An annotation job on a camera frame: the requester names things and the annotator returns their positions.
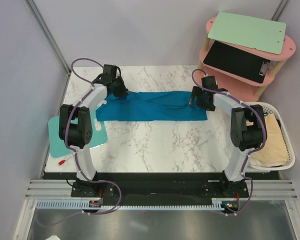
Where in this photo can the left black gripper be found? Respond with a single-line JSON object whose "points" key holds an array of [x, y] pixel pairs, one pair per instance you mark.
{"points": [[123, 92]]}

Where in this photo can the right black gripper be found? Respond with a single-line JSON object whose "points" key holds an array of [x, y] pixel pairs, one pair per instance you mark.
{"points": [[197, 91]]}

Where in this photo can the blue t shirt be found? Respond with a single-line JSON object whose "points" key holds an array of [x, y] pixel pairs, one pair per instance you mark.
{"points": [[150, 106]]}

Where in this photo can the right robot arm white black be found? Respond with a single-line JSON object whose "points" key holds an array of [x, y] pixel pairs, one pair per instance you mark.
{"points": [[248, 132]]}

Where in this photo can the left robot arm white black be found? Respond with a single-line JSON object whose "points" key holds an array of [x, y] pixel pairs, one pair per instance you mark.
{"points": [[75, 123]]}

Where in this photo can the black clipboard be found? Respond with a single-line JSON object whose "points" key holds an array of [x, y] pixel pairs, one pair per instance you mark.
{"points": [[237, 62]]}

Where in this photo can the pink three tier shelf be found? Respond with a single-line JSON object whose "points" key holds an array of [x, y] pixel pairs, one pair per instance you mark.
{"points": [[243, 88]]}

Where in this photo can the white laundry basket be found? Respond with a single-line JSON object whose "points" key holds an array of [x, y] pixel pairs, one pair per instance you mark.
{"points": [[269, 109]]}

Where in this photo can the teal cutting board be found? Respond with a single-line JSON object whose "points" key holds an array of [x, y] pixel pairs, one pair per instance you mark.
{"points": [[57, 146]]}

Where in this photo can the green board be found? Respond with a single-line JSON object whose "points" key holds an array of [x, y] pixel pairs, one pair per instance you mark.
{"points": [[247, 31]]}

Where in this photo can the beige t shirt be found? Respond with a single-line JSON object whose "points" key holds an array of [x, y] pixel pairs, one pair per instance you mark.
{"points": [[274, 153]]}

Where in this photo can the white paper scrap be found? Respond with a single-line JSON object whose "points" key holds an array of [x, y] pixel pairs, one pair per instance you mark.
{"points": [[53, 237]]}

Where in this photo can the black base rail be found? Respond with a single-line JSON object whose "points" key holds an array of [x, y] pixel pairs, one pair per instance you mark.
{"points": [[155, 188]]}

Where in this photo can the aluminium frame post right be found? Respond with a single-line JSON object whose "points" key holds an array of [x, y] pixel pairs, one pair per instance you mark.
{"points": [[279, 10]]}

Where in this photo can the aluminium frame post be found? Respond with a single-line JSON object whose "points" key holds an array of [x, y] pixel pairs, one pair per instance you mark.
{"points": [[279, 10], [48, 35]]}

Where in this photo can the white cable duct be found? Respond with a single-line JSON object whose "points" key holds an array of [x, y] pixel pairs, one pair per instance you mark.
{"points": [[86, 204]]}

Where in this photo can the aluminium extrusion rail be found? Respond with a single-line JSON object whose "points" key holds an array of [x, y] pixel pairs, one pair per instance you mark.
{"points": [[262, 190]]}

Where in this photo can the aluminium frame post left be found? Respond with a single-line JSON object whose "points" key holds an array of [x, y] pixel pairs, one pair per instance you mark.
{"points": [[48, 35]]}

